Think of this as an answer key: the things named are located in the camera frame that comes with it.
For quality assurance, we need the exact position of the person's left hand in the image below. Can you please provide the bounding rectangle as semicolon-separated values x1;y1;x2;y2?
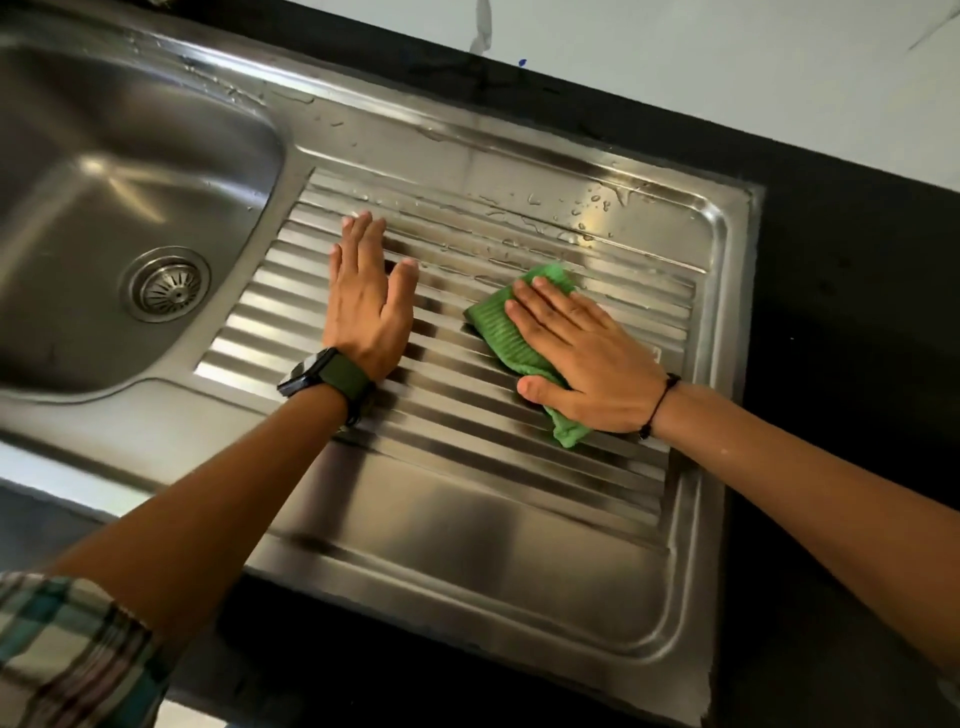
322;211;421;384

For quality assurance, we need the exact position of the person's right hand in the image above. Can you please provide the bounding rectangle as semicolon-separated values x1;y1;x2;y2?
503;275;670;436

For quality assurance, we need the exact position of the green cleaning cloth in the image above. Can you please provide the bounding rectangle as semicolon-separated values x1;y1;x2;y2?
462;262;594;450

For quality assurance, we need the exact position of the metal sink strainer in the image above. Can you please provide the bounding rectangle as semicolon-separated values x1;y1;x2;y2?
138;262;202;315

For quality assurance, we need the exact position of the person's left forearm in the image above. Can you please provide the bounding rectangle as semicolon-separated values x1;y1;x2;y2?
44;383;350;646

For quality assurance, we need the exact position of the person's right forearm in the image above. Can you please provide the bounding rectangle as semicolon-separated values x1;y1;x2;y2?
652;382;960;676

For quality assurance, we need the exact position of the stainless steel sink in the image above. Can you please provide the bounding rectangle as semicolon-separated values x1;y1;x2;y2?
0;0;766;728

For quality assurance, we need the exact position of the metal sink drain flange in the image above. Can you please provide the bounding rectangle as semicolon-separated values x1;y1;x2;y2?
118;245;213;325

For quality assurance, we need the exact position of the plaid shirt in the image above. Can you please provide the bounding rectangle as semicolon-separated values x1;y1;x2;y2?
0;571;178;728

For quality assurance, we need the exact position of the green strap smartwatch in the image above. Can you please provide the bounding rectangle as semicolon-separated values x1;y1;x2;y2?
275;346;378;429

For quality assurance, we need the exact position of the black bead bracelet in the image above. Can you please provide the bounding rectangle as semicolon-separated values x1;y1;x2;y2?
638;372;682;442

